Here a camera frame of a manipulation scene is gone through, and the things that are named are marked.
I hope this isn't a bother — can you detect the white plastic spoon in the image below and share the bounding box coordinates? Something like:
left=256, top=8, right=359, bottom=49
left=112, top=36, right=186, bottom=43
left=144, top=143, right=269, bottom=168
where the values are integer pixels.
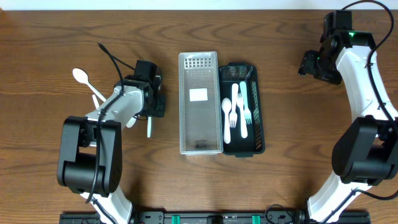
left=221, top=98, right=231, bottom=144
left=72, top=68, right=106, bottom=102
left=126, top=115, right=152, bottom=138
left=92, top=95, right=100, bottom=109

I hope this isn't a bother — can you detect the white plastic fork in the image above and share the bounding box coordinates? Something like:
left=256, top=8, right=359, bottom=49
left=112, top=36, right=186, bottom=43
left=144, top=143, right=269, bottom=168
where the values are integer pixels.
left=229, top=83, right=239, bottom=128
left=237, top=93, right=248, bottom=139
left=239, top=81, right=252, bottom=124

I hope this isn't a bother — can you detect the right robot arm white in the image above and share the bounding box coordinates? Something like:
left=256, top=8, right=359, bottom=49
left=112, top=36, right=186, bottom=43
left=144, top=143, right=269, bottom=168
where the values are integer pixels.
left=299, top=32, right=397, bottom=223

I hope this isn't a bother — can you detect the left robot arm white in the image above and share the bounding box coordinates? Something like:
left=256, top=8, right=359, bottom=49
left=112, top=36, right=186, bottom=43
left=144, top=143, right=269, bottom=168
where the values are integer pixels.
left=57, top=76, right=164, bottom=223

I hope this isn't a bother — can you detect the clear perforated plastic basket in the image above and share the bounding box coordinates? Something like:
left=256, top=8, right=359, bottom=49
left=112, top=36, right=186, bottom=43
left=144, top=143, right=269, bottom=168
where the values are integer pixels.
left=178, top=51, right=223, bottom=156

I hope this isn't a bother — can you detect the dark green perforated basket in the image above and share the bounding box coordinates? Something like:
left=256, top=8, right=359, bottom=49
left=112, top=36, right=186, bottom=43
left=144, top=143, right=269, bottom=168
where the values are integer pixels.
left=218, top=62, right=266, bottom=157

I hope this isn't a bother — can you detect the left black cable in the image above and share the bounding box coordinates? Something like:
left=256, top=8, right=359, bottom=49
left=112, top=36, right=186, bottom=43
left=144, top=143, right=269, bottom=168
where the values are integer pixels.
left=85, top=42, right=136, bottom=224

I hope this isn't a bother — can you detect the black cable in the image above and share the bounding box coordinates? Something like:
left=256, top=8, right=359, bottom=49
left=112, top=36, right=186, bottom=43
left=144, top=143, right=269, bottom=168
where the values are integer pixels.
left=341, top=0, right=398, bottom=128
left=85, top=42, right=136, bottom=224

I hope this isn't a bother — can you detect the right black cable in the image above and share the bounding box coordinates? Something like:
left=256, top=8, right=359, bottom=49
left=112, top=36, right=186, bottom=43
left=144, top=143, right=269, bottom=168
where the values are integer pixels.
left=341, top=0, right=398, bottom=128

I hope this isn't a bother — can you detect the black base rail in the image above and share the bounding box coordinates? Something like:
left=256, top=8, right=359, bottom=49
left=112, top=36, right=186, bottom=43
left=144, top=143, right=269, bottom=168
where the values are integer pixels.
left=59, top=210, right=371, bottom=224

